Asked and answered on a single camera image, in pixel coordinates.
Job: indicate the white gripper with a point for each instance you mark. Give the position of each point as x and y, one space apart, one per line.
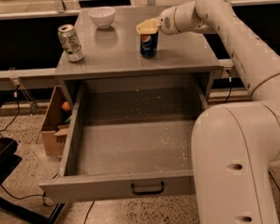
167 21

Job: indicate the blue pepsi can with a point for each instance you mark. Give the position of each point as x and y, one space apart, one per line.
148 45

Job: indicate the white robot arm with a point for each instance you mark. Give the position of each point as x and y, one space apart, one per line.
232 144

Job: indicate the white green soda can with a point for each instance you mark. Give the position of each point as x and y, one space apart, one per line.
70 42

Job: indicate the grey open drawer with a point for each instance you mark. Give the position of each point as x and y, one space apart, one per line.
128 131

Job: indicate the grey metal cabinet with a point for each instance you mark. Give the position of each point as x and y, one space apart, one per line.
114 52

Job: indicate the white bowl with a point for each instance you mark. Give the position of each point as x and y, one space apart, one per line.
102 17

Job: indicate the orange fruit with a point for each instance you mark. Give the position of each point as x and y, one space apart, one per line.
66 107

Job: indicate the cardboard box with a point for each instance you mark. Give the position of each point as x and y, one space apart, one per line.
54 119

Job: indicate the black chair base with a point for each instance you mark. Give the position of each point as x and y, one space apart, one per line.
22 185

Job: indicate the black drawer handle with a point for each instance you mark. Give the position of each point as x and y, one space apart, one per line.
155 189

